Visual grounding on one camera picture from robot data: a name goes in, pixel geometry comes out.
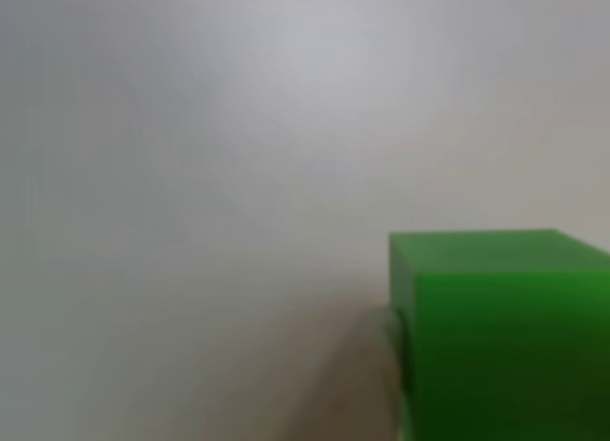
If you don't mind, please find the green cube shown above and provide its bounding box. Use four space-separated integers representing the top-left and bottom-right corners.
388 228 610 441

